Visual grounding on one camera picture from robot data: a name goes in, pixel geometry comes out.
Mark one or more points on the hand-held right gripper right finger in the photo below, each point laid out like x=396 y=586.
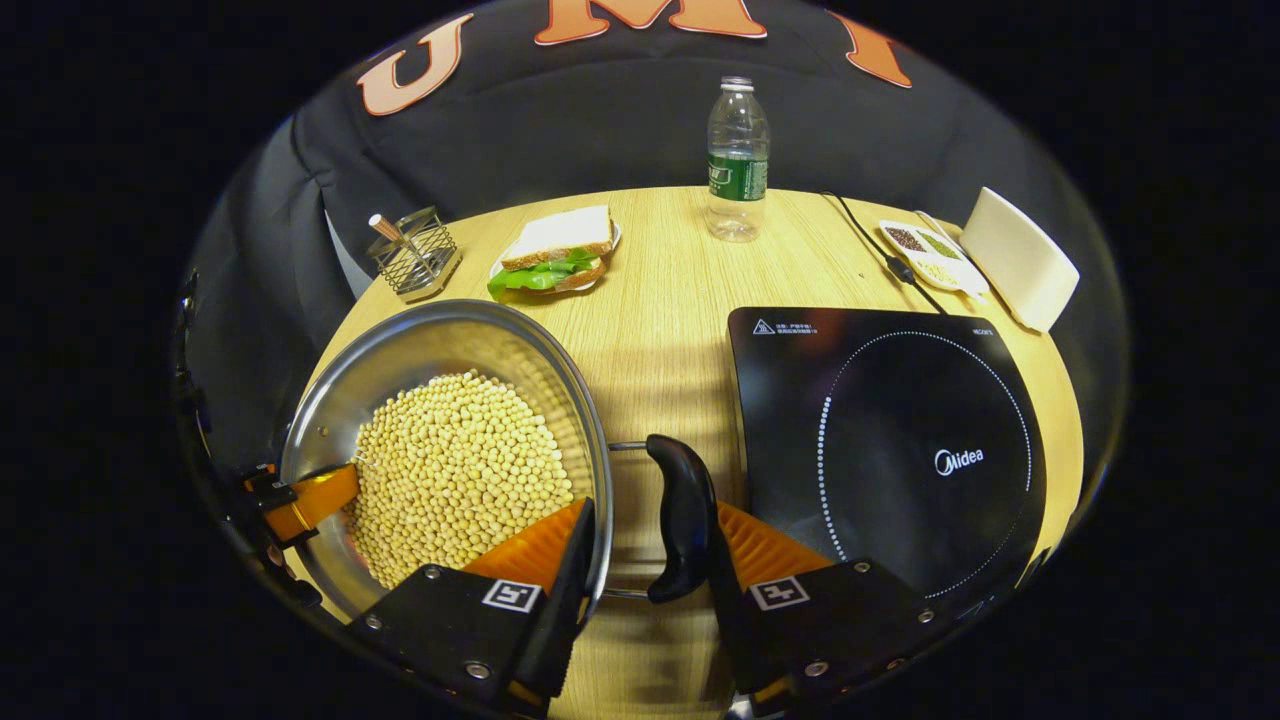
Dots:
x=735 y=625

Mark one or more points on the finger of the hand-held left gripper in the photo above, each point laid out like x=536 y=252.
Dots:
x=310 y=495

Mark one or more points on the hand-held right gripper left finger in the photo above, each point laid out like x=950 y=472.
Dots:
x=570 y=600

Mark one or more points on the pile of yellow soybeans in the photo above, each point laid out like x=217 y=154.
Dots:
x=460 y=470

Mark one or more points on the black induction cooktop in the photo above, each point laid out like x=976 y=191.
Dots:
x=900 y=420

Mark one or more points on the brown stick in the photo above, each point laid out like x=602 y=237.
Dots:
x=385 y=228

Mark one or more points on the sandwich with lettuce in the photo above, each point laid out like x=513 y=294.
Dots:
x=560 y=240

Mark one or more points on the white divided bean dish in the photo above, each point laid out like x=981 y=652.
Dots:
x=925 y=255

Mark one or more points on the white toaster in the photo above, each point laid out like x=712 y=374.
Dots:
x=1020 y=260

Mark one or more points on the clear plastic water bottle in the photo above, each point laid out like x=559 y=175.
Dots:
x=738 y=160

